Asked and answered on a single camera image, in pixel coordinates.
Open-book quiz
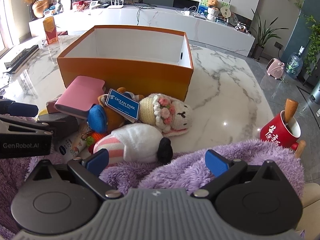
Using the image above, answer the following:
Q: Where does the pink rectangular case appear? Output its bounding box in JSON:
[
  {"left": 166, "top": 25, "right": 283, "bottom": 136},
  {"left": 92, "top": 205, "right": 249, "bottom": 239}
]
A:
[{"left": 54, "top": 76, "right": 105, "bottom": 119}]

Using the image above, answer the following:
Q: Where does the panda plush pink striped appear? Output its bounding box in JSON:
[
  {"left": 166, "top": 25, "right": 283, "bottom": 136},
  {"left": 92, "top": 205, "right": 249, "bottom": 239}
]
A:
[{"left": 93, "top": 123, "right": 173, "bottom": 166}]

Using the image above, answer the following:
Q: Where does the brown bear plush blue outfit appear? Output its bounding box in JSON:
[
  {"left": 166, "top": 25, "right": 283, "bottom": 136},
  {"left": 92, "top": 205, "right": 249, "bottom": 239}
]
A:
[{"left": 87, "top": 87, "right": 144, "bottom": 133}]

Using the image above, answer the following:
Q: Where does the crocheted white bunny plush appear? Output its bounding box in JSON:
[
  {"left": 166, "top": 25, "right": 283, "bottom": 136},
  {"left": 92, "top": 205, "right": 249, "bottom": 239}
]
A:
[{"left": 139, "top": 93, "right": 193, "bottom": 137}]

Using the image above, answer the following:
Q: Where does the yellow tape measure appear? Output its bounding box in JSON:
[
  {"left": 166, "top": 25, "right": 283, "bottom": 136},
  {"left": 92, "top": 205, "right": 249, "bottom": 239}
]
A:
[{"left": 34, "top": 108, "right": 48, "bottom": 121}]

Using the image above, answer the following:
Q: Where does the white Vaseline lotion tube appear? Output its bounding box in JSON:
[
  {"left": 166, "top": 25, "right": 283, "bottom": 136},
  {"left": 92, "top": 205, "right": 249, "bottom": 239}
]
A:
[{"left": 54, "top": 128, "right": 90, "bottom": 161}]

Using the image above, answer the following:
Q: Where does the black keyboard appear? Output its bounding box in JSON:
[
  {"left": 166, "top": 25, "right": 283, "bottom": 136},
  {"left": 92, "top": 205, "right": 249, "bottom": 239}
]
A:
[{"left": 4, "top": 45, "right": 39, "bottom": 74}]

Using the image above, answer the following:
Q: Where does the purple fluffy blanket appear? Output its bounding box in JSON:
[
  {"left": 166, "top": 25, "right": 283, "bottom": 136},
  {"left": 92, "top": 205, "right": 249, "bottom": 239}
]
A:
[{"left": 1, "top": 139, "right": 304, "bottom": 239}]

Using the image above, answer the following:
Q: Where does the red yellow carton box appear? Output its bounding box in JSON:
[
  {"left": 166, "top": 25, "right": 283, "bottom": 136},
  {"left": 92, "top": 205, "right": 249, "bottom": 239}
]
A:
[{"left": 43, "top": 16, "right": 58, "bottom": 44}]

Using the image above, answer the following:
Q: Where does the large orange cardboard box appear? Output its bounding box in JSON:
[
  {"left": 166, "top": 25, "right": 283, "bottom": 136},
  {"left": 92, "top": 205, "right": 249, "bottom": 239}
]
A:
[{"left": 57, "top": 25, "right": 194, "bottom": 101}]

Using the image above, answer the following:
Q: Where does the round copper vase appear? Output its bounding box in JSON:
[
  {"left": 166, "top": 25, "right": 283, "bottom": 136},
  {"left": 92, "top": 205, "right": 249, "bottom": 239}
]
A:
[{"left": 32, "top": 0, "right": 49, "bottom": 18}]

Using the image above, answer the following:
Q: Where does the pink space heater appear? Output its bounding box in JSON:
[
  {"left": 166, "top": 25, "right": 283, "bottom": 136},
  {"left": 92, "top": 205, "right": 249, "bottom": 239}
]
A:
[{"left": 266, "top": 58, "right": 285, "bottom": 80}]

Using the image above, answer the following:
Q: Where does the blue water jug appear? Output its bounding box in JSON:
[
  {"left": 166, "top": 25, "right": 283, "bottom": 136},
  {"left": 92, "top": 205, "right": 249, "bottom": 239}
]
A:
[{"left": 285, "top": 46, "right": 305, "bottom": 79}]

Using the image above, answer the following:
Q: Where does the white wifi router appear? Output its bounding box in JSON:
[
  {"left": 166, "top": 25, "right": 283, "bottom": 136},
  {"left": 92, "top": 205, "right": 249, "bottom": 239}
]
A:
[{"left": 108, "top": 0, "right": 125, "bottom": 9}]

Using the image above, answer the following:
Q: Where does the potted green plant right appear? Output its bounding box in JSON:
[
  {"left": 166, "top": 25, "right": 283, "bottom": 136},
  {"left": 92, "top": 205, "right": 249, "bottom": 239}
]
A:
[{"left": 252, "top": 9, "right": 288, "bottom": 61}]

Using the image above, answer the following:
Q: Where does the teddy bear in white pot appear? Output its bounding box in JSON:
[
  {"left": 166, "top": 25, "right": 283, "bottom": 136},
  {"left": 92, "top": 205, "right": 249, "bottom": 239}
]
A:
[{"left": 207, "top": 0, "right": 220, "bottom": 22}]

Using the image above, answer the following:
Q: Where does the red mug wooden handle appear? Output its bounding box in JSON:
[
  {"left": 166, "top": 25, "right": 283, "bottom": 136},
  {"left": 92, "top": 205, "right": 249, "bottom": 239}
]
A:
[{"left": 259, "top": 99, "right": 306, "bottom": 159}]

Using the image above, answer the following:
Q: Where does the black hanging cable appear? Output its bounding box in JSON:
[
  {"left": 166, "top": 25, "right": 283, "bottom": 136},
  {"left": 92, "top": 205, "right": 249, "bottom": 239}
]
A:
[{"left": 132, "top": 2, "right": 157, "bottom": 26}]

